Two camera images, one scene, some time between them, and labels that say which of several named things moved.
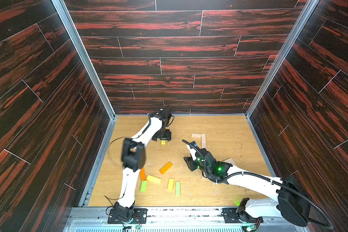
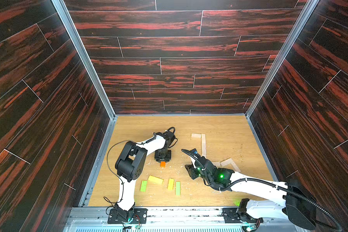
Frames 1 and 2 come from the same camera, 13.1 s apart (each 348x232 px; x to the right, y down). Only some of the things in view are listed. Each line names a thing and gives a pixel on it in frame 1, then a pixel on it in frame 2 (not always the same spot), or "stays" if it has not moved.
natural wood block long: x=203 y=140 stays
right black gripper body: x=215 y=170 to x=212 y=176
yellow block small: x=170 y=184 stays
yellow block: x=153 y=179 stays
